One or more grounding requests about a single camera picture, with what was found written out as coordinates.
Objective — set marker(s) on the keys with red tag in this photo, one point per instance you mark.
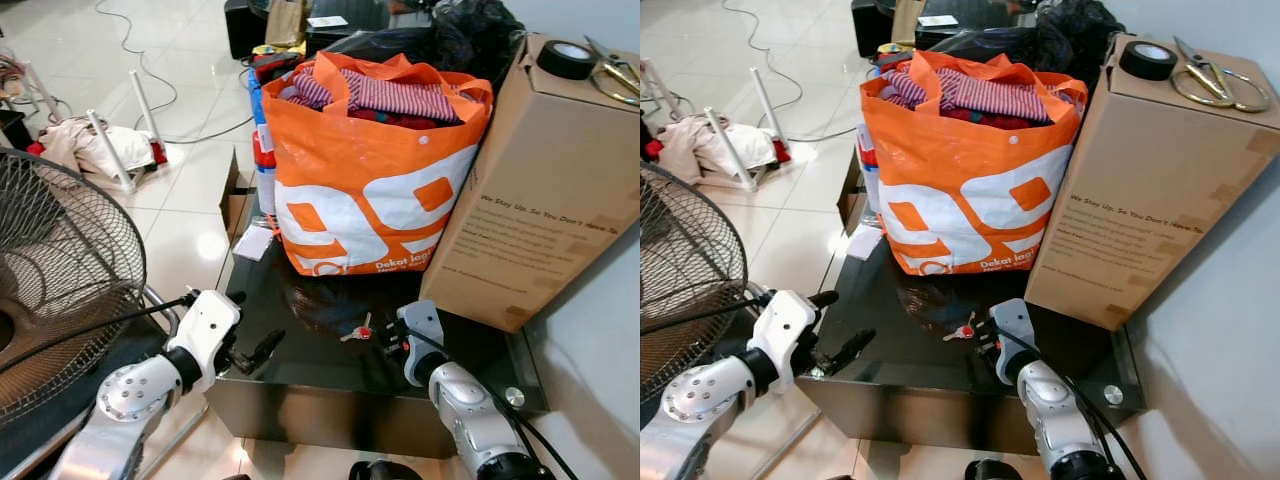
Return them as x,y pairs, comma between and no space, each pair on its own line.
960,329
357,330

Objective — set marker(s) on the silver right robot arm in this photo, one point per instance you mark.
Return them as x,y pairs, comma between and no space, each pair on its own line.
1060,420
480,420

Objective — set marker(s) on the white paper card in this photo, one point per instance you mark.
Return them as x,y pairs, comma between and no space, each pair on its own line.
864,242
252,243

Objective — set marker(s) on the black glass table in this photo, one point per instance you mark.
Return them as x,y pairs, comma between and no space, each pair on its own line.
920,390
340,390

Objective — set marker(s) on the small open cardboard box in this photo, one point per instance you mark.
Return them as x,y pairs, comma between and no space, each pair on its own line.
852,195
236,200

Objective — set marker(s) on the round silver table fitting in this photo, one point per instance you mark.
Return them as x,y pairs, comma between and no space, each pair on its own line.
1112,394
514,396

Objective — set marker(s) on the black standing fan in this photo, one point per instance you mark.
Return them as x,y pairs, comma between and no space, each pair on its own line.
70,280
690,290

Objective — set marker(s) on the orange and white shopping bag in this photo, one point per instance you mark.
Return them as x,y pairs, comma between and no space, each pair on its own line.
970,190
370,190

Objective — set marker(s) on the blue bottle with red label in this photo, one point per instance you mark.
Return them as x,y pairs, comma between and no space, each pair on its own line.
264,150
868,160

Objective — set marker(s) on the white metal rack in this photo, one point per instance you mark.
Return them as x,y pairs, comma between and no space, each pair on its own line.
110,150
735,150

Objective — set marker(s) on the white cloth pile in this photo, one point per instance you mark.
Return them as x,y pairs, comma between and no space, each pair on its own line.
85,148
705,145

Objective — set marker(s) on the large brown cardboard box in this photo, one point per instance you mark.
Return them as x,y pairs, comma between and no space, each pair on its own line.
1150,200
540,200

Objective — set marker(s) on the red striped cloth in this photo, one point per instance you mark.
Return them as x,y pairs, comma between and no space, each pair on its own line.
990,95
400,95

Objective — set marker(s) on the black cabinet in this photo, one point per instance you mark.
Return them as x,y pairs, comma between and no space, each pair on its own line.
868,22
240,25

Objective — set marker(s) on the brown paper bag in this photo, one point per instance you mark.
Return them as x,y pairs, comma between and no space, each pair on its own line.
287,22
908,20

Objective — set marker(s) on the gold scissors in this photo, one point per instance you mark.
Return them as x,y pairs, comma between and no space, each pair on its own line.
1205,85
612,78

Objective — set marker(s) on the black tape roll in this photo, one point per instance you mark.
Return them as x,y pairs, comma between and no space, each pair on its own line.
566,68
1147,68

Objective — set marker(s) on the black plastic bag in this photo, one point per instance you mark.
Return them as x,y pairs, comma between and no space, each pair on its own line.
470,30
1075,30

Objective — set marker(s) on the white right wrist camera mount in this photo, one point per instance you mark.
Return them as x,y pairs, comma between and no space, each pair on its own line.
1015,335
424,335

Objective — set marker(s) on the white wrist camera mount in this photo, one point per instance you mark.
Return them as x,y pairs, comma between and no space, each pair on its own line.
208,325
1015,335
785,325
424,335

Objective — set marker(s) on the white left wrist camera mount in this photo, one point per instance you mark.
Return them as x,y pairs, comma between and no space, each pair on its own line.
785,325
208,325

